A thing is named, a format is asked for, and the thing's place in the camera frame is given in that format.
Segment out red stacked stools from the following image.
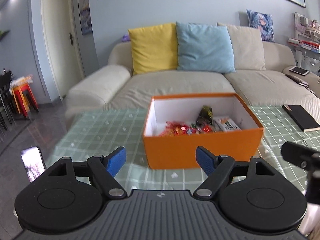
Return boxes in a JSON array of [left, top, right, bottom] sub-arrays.
[[9, 74, 39, 119]]

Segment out beige cushion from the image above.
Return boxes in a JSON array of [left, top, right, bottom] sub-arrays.
[[217, 23, 266, 70]]

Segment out white smartphone on sofa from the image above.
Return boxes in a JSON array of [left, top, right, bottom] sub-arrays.
[[289, 66, 310, 76]]

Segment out black remote on sofa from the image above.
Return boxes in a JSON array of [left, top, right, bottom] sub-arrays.
[[285, 74, 309, 87]]

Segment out wall poster by door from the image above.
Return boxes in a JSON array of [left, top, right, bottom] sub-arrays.
[[78, 0, 92, 35]]

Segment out orange cardboard box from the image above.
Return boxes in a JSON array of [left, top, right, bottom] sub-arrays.
[[143, 93, 264, 170]]

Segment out anime print pillow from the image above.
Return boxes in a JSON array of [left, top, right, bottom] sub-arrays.
[[246, 9, 274, 42]]

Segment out yellow cushion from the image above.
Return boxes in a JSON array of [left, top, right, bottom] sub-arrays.
[[128, 23, 178, 75]]

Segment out white door with handle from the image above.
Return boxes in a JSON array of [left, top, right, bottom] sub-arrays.
[[41, 0, 85, 98]]

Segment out phone with lit screen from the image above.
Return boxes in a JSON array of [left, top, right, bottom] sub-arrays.
[[21, 146, 47, 183]]

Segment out beige fabric sofa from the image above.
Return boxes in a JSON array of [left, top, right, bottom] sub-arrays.
[[65, 42, 319, 128]]

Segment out white orange snack packet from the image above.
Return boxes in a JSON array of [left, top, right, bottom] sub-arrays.
[[213, 116, 241, 132]]

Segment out dark yellow snack bag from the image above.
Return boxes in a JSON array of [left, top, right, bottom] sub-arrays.
[[196, 105, 213, 127]]

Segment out white shelf with books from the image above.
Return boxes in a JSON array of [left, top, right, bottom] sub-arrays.
[[287, 12, 319, 75]]

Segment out red chips bag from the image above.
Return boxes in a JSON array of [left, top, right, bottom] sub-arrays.
[[159, 121, 216, 137]]

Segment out black dining chair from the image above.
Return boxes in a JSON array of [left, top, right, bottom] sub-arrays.
[[1, 70, 16, 125]]

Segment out light blue cushion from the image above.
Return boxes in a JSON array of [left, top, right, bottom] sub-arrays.
[[176, 22, 235, 74]]

